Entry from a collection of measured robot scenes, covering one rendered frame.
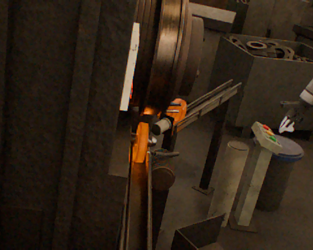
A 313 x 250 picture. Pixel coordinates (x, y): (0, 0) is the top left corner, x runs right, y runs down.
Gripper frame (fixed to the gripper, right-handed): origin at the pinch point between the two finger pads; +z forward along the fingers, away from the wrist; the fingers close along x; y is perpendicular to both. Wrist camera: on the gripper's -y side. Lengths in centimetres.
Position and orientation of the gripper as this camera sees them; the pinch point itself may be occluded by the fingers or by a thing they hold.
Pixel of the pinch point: (280, 129)
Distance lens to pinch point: 247.4
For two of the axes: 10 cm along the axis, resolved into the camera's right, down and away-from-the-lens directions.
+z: -5.1, 7.9, 3.3
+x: -0.3, -4.0, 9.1
